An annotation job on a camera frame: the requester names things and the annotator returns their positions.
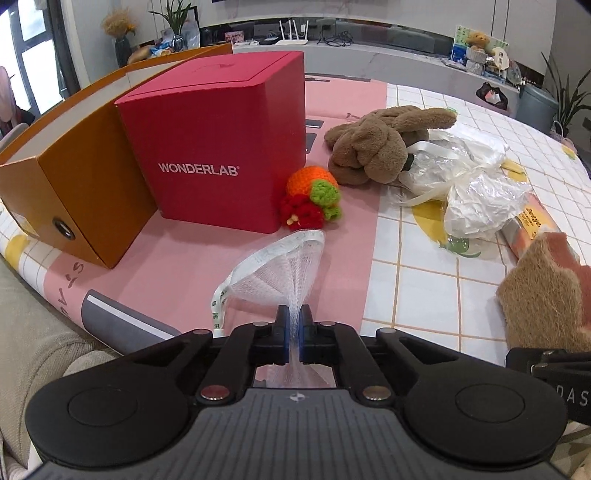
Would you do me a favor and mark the grey round trash can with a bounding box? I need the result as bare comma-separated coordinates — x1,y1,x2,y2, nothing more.
514,83,560,135

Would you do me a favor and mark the green plant in glass vase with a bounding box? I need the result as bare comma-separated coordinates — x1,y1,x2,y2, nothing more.
150,0,202,49

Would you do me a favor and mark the brown teddy bear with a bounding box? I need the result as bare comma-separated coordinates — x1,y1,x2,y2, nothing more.
466,31,491,70

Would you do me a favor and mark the dark vase with dried flowers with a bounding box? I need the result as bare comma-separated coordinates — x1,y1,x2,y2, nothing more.
102,8,137,68

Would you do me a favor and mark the white marble tv console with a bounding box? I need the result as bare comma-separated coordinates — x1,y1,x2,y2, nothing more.
198,18,525,114

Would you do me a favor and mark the pink and grid printed tablecloth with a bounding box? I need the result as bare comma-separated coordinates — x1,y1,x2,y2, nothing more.
0,69,591,467

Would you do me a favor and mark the orange cardboard box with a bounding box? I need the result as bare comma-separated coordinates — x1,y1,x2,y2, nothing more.
0,43,234,270

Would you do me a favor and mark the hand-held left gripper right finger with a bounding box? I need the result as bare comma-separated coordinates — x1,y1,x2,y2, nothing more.
299,305,467,401

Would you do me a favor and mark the green picture board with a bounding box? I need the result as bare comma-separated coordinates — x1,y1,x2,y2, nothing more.
450,25,509,77

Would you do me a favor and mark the orange red crochet fruit toy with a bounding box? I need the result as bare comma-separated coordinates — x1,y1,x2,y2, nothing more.
279,165,344,232

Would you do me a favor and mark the black cable bundle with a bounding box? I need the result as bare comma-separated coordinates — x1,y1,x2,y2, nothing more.
318,25,356,47

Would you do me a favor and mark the white router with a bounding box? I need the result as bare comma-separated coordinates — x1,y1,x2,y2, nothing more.
276,18,310,46

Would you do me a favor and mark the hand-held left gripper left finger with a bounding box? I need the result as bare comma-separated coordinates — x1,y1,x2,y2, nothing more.
122,305,293,401

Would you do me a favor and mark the pink bin with black bag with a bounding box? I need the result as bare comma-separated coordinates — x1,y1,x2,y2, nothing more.
475,82,509,111

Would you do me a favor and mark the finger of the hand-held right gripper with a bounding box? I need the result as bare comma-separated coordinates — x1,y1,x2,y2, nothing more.
505,347,591,382

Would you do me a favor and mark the white mesh bag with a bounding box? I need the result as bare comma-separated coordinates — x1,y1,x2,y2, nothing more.
213,229,336,389

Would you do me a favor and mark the wet wipes pack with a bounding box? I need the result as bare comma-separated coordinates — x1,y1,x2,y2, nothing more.
496,191,583,274

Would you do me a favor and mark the white crumpled plastic bag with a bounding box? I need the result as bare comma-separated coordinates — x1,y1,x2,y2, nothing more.
387,129,534,241

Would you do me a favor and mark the brown plush toy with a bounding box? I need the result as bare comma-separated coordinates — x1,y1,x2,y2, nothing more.
323,105,458,187

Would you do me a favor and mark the pink basket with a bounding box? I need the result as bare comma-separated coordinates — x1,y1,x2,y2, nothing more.
549,120,578,151

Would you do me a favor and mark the beige cloth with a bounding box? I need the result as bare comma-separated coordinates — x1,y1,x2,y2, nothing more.
0,263,182,468

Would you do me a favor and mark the red cube box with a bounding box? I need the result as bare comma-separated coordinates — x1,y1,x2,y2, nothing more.
115,51,306,233

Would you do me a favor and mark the brown fibre scrub pad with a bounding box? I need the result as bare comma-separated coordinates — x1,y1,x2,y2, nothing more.
496,232,591,354

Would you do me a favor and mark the long-leaf floor plant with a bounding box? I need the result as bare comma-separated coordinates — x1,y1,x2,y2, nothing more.
540,51,591,140

